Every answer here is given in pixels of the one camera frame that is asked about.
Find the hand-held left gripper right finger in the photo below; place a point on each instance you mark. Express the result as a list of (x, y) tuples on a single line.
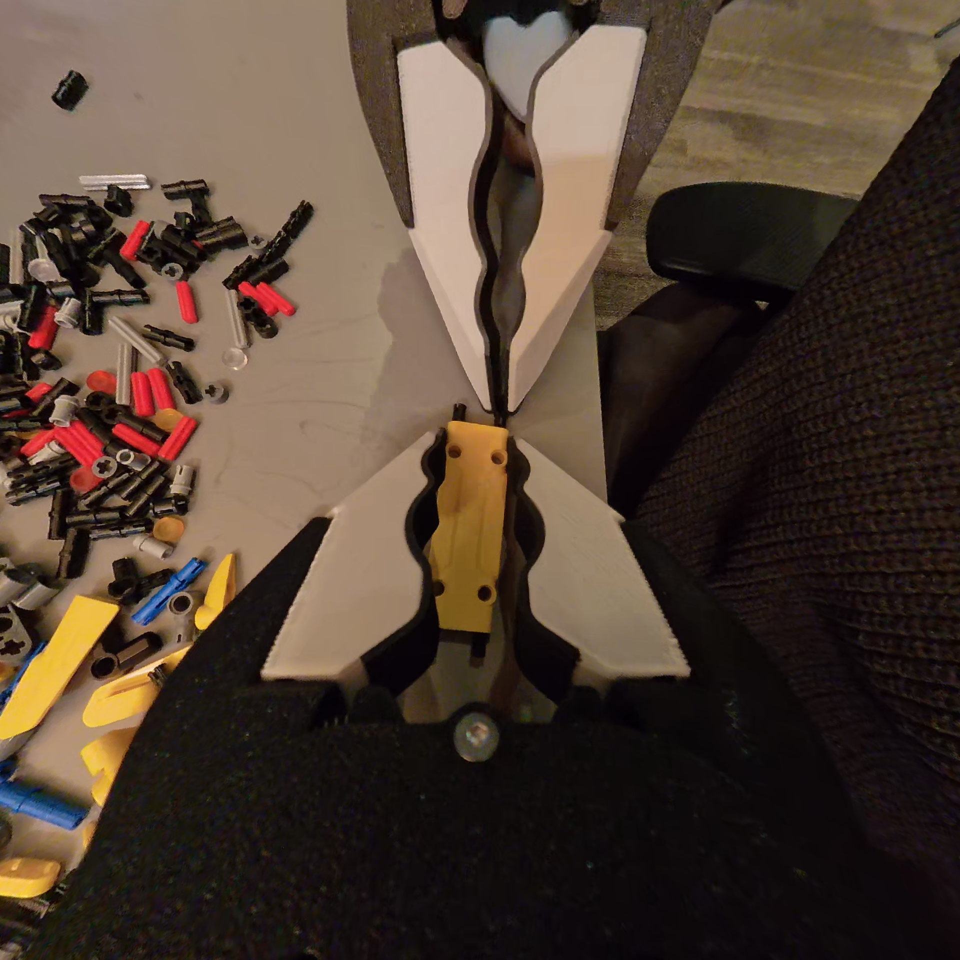
[(600, 592)]

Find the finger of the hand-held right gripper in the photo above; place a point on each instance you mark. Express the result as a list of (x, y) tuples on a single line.
[(585, 150), (442, 165)]

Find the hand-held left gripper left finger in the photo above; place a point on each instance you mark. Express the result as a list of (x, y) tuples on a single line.
[(352, 592)]

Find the yellow panel brick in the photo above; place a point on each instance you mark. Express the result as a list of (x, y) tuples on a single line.
[(469, 510)]

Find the person's right hand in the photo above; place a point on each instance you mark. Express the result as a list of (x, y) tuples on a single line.
[(517, 139)]

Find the yellow fin piece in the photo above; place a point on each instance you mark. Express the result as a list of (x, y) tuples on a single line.
[(217, 592)]

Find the black office chair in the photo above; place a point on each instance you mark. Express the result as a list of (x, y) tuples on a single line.
[(750, 232)]

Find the person's dark trousers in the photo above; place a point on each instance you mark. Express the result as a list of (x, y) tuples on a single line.
[(660, 375)]

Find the yellow wing piece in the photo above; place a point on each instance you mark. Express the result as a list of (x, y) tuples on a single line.
[(127, 697)]

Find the small black bush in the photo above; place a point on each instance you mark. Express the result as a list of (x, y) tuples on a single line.
[(70, 90)]

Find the pile of black red pins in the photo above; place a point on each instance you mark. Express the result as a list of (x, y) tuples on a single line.
[(75, 442)]

